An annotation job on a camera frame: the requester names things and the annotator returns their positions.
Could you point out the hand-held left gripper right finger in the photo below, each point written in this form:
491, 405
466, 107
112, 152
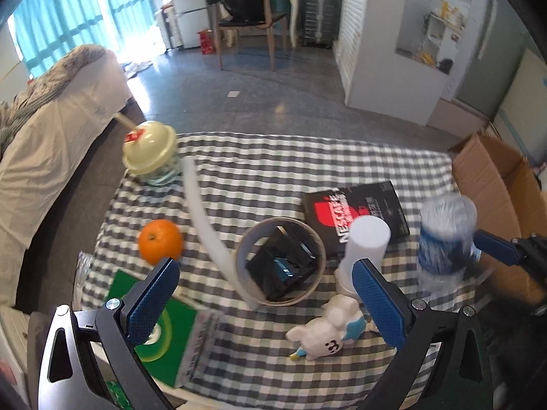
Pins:
380, 303

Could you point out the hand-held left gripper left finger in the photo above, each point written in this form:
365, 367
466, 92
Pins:
154, 299

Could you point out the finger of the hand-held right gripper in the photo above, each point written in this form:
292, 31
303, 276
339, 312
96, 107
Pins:
495, 245

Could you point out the blue label water bottle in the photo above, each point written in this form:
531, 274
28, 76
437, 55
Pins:
444, 239

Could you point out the cardboard box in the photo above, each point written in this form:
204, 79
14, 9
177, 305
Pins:
491, 188

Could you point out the orange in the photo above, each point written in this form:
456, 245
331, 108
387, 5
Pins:
160, 241

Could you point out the green box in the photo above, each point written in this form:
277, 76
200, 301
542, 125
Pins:
183, 350

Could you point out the white plush toy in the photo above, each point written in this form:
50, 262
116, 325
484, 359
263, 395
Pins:
327, 333

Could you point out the white plastic bottle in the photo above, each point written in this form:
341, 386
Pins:
368, 235

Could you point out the white plastic strip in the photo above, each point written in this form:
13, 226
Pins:
201, 218

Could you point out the black coffee box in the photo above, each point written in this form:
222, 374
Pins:
367, 205

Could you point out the black sachet packs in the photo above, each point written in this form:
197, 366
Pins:
277, 269

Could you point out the glass jar with cream lid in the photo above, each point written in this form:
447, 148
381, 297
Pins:
149, 149

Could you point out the checkered tablecloth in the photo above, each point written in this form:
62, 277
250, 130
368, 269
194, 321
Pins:
265, 171

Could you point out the beige jacket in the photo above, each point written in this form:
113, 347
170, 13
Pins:
55, 128

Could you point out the white shelf unit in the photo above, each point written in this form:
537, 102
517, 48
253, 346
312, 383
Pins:
442, 34

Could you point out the red box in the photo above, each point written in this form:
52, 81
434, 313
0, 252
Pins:
207, 42

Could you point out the white louvered door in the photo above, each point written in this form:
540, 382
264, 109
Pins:
352, 21

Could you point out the small white fridge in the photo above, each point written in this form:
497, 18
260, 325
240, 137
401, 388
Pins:
190, 13

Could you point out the plastic drawer tower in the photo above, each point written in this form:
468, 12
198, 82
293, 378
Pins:
320, 13

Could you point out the wooden chair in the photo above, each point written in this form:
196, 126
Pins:
252, 23

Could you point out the teal curtains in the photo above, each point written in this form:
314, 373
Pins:
72, 13

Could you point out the black bag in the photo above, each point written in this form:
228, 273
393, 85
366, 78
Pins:
239, 2

